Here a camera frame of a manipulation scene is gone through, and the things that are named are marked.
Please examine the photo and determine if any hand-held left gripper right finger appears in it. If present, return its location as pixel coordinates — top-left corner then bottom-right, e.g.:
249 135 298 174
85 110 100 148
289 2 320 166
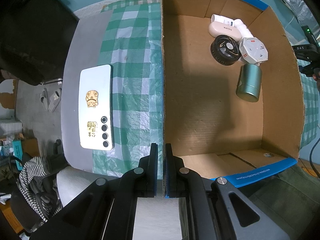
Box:
165 144 293 240

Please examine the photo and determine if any white plug adapter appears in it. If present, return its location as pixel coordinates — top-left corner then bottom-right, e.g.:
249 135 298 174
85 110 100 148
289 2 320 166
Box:
239 37 268 65

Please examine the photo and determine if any white oval case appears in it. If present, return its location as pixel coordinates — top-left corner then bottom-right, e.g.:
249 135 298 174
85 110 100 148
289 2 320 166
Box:
208 21 242 40

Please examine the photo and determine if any white slipper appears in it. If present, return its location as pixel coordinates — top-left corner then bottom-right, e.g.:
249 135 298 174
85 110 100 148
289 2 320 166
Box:
40 87 54 110
47 88 63 113

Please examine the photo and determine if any teal metal tin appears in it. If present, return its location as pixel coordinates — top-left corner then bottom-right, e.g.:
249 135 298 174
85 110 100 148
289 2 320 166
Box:
236 64 263 103

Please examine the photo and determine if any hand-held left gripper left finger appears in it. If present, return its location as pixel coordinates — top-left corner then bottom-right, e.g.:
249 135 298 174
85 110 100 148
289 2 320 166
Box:
30 143 159 240

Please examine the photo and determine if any small labelled white bottle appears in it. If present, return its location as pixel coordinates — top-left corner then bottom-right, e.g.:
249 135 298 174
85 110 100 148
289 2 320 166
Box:
211 14 237 28

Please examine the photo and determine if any green checked tablecloth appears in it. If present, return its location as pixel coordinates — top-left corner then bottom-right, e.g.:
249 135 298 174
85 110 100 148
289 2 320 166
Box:
100 0 161 13

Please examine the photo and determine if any white capped bottle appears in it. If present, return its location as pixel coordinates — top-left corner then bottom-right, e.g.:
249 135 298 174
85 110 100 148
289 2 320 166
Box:
234 18 253 39

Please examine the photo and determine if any striped cloth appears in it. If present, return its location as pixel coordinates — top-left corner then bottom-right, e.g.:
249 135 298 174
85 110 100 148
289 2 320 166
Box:
16 156 63 218

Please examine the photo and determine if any black round fan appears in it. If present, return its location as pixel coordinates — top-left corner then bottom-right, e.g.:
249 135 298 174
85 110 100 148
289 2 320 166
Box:
210 35 243 66

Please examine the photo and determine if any green checked plastic sheet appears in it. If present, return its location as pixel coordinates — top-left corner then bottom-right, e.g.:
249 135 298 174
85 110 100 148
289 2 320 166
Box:
92 2 320 179

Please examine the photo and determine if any silver smartphone with stickers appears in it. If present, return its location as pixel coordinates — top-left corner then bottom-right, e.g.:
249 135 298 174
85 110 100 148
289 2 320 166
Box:
79 64 115 151

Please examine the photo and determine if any blue-rimmed cardboard box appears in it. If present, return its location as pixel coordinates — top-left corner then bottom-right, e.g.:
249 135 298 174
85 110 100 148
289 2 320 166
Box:
160 0 308 198

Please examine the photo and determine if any black bag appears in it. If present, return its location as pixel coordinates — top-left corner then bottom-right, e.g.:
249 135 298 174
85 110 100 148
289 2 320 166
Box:
0 0 80 87

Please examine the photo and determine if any black cable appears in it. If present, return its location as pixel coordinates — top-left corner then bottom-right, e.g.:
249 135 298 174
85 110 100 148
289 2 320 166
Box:
309 137 320 173

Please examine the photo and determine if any teal box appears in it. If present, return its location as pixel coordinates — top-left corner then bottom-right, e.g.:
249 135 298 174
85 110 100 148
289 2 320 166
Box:
12 140 24 167

